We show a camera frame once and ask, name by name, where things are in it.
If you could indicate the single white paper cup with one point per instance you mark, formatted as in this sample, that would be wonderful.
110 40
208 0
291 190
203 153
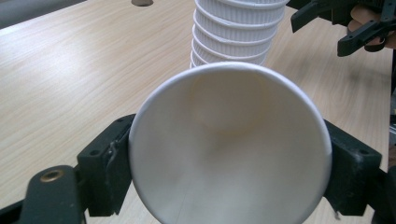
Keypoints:
230 155

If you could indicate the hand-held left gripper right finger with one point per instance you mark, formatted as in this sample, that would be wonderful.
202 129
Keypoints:
351 174

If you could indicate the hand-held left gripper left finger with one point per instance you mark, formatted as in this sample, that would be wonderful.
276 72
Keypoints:
99 168

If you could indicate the round dark table grommet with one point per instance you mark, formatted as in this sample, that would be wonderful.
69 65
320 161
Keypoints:
142 2

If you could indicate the stack of white paper cups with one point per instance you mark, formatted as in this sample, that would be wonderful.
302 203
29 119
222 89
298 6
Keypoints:
236 31

